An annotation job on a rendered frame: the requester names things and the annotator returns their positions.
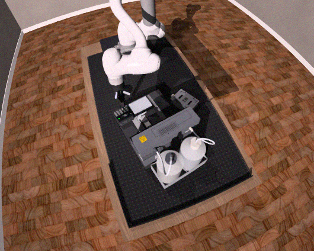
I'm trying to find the white plastic bottle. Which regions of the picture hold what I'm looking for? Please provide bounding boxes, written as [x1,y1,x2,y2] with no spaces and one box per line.
[179,137,206,171]
[156,150,184,184]

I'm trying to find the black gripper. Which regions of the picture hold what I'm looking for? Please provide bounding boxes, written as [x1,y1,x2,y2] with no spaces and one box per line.
[111,82,126,107]

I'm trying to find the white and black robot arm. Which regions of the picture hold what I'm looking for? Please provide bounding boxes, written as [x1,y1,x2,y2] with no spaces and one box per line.
[102,0,165,85]

